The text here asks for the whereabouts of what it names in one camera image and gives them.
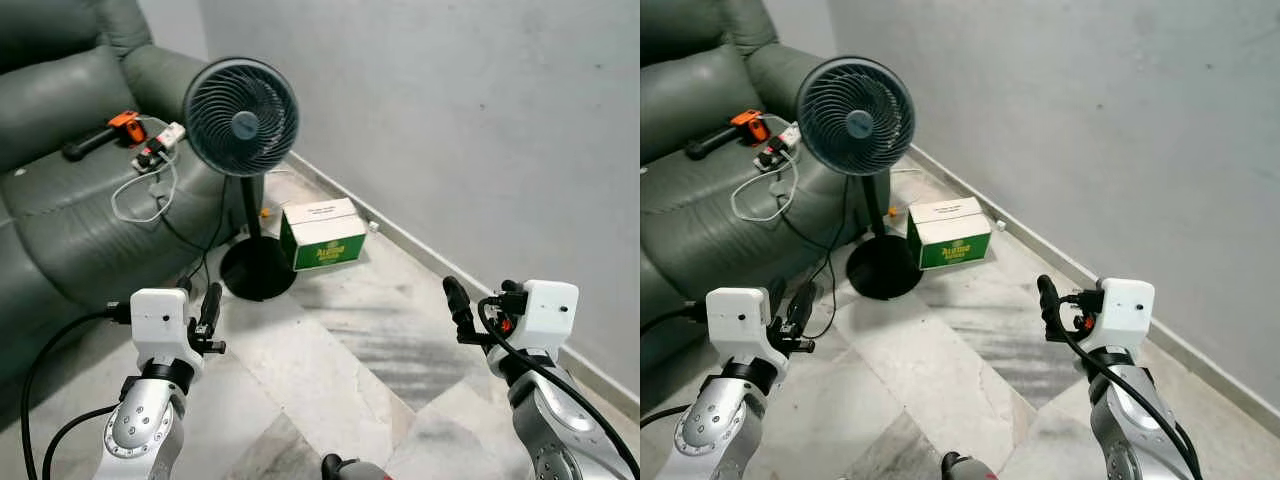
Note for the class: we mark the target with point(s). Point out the black standing fan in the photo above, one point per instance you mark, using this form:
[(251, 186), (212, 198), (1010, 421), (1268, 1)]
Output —
[(858, 125), (240, 125)]

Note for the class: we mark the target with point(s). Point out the orange and black power tool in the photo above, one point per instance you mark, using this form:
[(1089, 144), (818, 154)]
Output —
[(750, 125), (128, 127)]

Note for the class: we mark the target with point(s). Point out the dark green leather sofa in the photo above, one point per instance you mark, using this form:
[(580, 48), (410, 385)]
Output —
[(60, 210), (690, 210)]

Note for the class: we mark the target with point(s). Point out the white power strip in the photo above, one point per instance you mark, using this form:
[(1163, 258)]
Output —
[(173, 133), (790, 134)]

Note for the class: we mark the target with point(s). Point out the green and white cardboard box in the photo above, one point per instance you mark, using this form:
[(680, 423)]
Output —
[(950, 250), (325, 250)]

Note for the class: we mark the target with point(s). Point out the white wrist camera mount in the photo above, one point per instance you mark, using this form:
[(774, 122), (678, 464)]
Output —
[(160, 320), (735, 320), (545, 310), (1125, 310)]

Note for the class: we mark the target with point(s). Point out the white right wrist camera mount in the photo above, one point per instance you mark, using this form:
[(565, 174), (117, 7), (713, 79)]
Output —
[(1125, 310), (545, 310)]

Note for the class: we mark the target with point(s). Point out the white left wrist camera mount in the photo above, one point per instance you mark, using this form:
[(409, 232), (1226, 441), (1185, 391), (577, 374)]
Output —
[(735, 320), (160, 320)]

